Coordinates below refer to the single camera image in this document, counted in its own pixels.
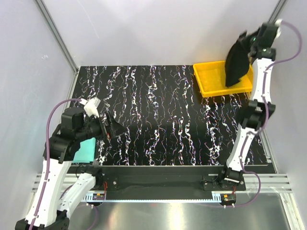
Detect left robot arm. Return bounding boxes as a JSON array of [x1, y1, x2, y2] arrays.
[[15, 107, 127, 230]]

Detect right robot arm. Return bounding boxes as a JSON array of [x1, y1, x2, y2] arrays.
[[214, 20, 281, 190]]

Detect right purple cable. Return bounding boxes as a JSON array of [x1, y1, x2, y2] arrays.
[[241, 21, 302, 207]]

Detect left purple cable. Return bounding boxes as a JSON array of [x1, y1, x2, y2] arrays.
[[28, 98, 83, 230]]

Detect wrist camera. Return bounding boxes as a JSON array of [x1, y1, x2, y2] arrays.
[[274, 19, 283, 39], [81, 97, 101, 118]]

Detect folded teal t shirt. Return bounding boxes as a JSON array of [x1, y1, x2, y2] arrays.
[[72, 138, 96, 163]]

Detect aluminium frame post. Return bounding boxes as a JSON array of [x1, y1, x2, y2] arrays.
[[34, 0, 79, 74], [268, 0, 288, 23]]

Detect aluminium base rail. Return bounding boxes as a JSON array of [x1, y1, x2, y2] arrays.
[[31, 174, 293, 193]]

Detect black marble pattern mat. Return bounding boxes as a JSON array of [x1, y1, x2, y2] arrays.
[[66, 64, 272, 166]]

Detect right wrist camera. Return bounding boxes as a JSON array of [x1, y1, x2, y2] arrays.
[[274, 19, 283, 39]]

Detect white slotted cable duct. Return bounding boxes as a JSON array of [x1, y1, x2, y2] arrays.
[[83, 189, 223, 203]]

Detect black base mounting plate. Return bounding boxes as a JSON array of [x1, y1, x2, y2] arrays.
[[75, 165, 246, 191]]

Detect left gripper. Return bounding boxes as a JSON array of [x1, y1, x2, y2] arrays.
[[77, 110, 128, 141]]

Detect right aluminium frame post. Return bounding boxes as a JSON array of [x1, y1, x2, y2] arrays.
[[268, 0, 288, 23]]

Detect black t shirt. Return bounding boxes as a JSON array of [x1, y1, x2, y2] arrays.
[[224, 31, 249, 87]]

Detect left aluminium frame post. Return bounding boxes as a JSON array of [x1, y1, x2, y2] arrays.
[[34, 0, 79, 74]]

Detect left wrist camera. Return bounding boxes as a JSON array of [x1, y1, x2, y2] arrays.
[[81, 97, 101, 118]]

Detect purple cable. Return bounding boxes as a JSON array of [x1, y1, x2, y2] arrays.
[[241, 21, 302, 207], [28, 98, 83, 230]]

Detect yellow plastic tray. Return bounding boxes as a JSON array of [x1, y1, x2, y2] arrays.
[[193, 61, 253, 98]]

